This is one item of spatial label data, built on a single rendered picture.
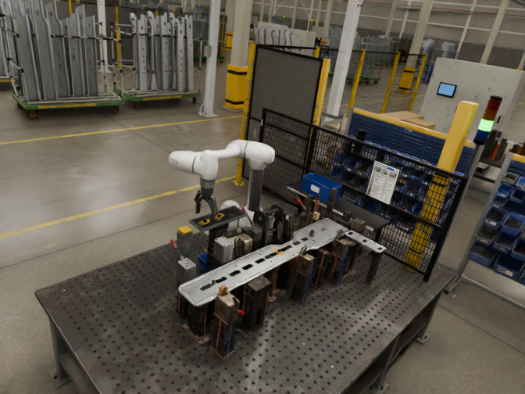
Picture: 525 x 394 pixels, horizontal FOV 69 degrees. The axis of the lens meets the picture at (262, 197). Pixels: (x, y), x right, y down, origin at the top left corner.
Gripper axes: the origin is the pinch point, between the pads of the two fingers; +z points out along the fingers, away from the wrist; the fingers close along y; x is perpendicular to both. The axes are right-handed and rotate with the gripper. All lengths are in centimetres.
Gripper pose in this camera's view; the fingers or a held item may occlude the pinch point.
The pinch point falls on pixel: (205, 216)
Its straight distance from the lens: 232.8
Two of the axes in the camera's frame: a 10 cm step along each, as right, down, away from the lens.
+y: 7.3, 3.9, -5.7
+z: -1.3, 8.9, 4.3
